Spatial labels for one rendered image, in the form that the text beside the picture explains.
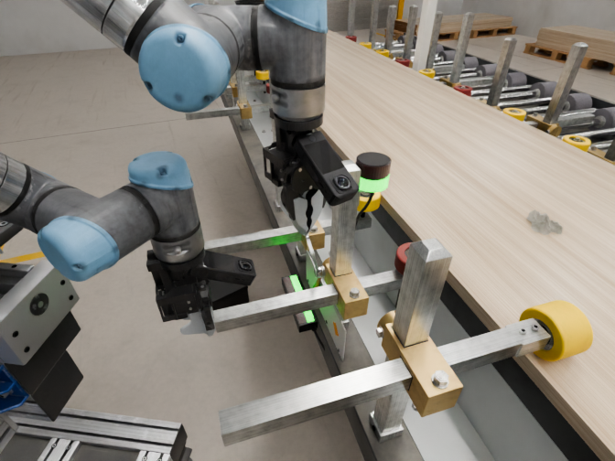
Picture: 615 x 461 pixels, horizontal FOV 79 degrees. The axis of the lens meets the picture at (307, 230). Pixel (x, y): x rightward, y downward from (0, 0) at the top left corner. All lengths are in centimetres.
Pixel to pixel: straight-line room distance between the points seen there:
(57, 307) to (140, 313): 128
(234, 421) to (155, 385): 125
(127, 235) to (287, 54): 29
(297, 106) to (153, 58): 21
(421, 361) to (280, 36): 44
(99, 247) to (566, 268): 80
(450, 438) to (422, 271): 51
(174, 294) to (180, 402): 106
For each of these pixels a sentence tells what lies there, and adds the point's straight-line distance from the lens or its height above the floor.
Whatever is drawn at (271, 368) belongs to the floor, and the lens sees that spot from 167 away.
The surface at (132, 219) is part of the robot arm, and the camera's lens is 49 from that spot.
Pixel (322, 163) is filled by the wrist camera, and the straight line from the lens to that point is 53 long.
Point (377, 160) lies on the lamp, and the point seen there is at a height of 111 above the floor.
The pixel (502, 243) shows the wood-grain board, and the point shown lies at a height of 90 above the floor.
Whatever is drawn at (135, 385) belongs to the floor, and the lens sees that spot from 176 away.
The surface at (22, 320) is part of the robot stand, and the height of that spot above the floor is 97.
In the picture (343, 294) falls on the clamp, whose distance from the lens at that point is 73.
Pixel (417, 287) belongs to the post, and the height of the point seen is 108.
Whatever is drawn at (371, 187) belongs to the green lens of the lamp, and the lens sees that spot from 65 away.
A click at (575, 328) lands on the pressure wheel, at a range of 66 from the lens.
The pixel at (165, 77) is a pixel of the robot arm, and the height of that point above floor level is 131.
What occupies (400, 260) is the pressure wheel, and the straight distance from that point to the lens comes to 76.
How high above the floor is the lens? 140
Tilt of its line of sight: 37 degrees down
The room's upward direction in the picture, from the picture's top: straight up
